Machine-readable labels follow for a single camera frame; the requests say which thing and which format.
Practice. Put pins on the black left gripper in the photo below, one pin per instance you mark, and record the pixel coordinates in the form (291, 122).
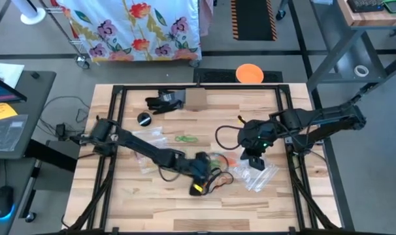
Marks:
(201, 168)

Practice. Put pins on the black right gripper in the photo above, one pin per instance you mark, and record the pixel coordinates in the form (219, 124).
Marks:
(257, 135)

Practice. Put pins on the green rubber band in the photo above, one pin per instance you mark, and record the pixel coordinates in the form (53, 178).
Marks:
(186, 139)
(214, 161)

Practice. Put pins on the orange rubber band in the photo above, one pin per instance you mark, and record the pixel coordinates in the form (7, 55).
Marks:
(232, 161)
(222, 179)

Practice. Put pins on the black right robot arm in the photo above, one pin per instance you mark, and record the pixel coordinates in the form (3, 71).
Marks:
(322, 119)

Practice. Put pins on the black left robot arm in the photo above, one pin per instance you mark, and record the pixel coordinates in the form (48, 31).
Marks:
(142, 147)

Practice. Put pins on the wide black rubber band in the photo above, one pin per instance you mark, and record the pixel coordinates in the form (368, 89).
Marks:
(230, 179)

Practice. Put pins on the stack of clear plastic bags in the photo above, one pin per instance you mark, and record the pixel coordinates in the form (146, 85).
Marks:
(260, 178)

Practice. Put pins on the small brown cardboard box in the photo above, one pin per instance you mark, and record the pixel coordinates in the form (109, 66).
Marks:
(196, 99)

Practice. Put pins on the black and gray work glove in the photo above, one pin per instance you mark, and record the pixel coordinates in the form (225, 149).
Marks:
(165, 102)

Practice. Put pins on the orange bowl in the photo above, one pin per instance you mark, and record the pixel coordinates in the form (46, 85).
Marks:
(249, 73)

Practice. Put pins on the black ribbed floor mat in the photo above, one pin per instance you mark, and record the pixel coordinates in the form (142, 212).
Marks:
(211, 76)

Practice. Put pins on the gray workbench with wooden top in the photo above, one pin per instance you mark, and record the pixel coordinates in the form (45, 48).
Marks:
(332, 58)

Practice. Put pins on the white tape roll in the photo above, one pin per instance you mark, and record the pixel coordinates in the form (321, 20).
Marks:
(356, 70)

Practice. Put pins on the black mat with hazard stripes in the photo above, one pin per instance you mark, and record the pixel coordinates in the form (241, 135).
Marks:
(253, 19)

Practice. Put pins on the black power adapter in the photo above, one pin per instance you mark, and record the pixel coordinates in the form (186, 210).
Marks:
(60, 130)

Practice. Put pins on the black caster wheel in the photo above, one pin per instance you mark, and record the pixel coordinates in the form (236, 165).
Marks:
(280, 14)

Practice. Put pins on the pink cloth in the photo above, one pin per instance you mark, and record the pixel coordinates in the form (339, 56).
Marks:
(206, 16)

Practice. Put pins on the white floral cloth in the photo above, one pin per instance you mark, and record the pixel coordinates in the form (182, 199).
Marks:
(136, 29)

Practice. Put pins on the black desk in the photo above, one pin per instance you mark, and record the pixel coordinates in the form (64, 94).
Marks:
(42, 94)

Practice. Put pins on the black round desk knob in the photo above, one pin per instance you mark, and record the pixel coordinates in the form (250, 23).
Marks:
(35, 74)

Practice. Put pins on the black computer mouse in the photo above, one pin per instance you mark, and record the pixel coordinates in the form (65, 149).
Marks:
(2, 199)

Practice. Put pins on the green plastic tray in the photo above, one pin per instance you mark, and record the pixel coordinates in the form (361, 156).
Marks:
(389, 9)

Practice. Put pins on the yellow sticky note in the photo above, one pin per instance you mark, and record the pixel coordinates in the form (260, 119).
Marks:
(2, 111)

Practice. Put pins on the computer monitor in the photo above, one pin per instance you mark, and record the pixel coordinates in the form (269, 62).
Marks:
(2, 91)

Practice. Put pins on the white paper sheet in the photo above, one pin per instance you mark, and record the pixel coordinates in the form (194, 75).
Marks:
(8, 73)

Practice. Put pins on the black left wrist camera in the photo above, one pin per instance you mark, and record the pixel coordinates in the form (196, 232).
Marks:
(196, 190)

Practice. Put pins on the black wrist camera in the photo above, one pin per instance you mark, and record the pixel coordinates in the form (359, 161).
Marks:
(196, 190)
(241, 119)

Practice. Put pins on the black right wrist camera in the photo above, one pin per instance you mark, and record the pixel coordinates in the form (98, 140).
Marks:
(241, 119)

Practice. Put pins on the white round pedestal base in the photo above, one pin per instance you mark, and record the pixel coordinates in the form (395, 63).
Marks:
(33, 18)

